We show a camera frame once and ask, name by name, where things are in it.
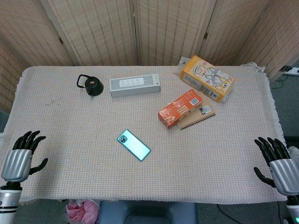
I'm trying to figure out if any light blue smartphone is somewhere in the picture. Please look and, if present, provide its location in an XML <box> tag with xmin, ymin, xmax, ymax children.
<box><xmin>117</xmin><ymin>129</ymin><xmax>151</xmax><ymax>162</ymax></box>

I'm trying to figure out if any orange cardboard box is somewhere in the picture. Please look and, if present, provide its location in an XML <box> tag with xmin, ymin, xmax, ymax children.
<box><xmin>157</xmin><ymin>89</ymin><xmax>203</xmax><ymax>129</ymax></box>

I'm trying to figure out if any blue chair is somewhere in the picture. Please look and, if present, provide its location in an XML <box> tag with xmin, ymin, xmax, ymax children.
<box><xmin>97</xmin><ymin>200</ymin><xmax>198</xmax><ymax>224</ymax></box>

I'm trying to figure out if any yellow tissue pack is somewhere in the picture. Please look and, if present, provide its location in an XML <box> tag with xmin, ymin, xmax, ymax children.
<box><xmin>178</xmin><ymin>55</ymin><xmax>236</xmax><ymax>103</ymax></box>

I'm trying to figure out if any woven beige tablecloth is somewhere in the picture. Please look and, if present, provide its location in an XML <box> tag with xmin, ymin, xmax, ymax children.
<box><xmin>0</xmin><ymin>62</ymin><xmax>288</xmax><ymax>205</ymax></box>

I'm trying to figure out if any white power strip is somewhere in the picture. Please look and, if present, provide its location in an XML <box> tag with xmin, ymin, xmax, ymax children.
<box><xmin>279</xmin><ymin>65</ymin><xmax>299</xmax><ymax>76</ymax></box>

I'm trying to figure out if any black floor cable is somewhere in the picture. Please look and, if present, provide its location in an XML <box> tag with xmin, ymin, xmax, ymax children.
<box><xmin>217</xmin><ymin>201</ymin><xmax>289</xmax><ymax>224</ymax></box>

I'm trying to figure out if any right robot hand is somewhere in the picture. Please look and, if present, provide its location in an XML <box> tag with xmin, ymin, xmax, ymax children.
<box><xmin>253</xmin><ymin>137</ymin><xmax>299</xmax><ymax>196</ymax></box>

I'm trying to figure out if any pink plastic bag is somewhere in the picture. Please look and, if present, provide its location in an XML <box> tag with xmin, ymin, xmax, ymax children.
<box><xmin>66</xmin><ymin>199</ymin><xmax>100</xmax><ymax>224</ymax></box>

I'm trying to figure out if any bamboo folding screen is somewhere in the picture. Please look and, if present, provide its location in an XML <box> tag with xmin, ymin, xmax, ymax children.
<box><xmin>0</xmin><ymin>0</ymin><xmax>299</xmax><ymax>112</ymax></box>

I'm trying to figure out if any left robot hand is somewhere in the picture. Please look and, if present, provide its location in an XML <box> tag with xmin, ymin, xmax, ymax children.
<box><xmin>1</xmin><ymin>130</ymin><xmax>49</xmax><ymax>182</ymax></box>

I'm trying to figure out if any white power strip box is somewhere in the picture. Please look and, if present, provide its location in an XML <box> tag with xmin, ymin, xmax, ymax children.
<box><xmin>109</xmin><ymin>73</ymin><xmax>162</xmax><ymax>98</ymax></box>

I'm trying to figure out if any brown spiral notebook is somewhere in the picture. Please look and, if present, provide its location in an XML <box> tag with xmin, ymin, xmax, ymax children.
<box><xmin>176</xmin><ymin>91</ymin><xmax>216</xmax><ymax>130</ymax></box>

